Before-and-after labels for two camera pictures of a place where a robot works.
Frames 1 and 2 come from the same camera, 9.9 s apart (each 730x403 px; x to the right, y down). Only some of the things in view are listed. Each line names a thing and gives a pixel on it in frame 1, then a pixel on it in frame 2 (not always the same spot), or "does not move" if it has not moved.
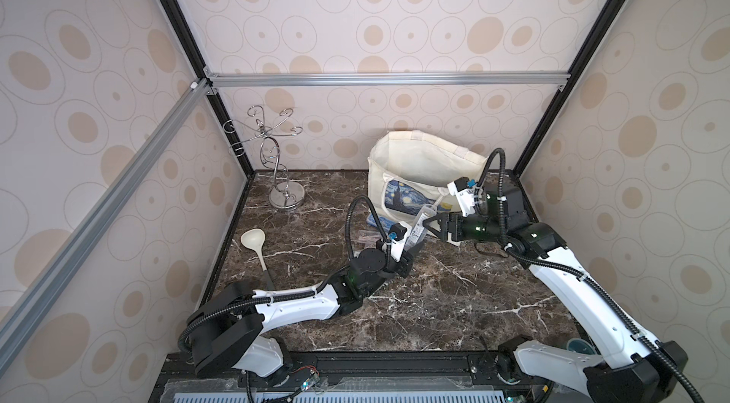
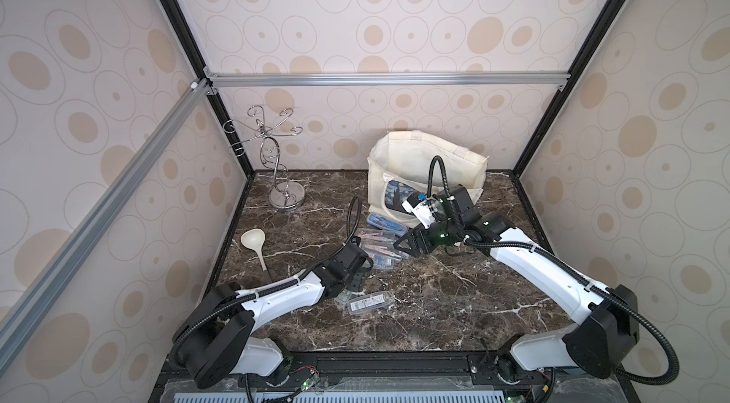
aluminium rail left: x=29 y=309 does not move
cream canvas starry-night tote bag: x=411 y=169 does not move
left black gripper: x=407 y=264 -> x=360 y=277
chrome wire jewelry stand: x=283 y=193 does not move
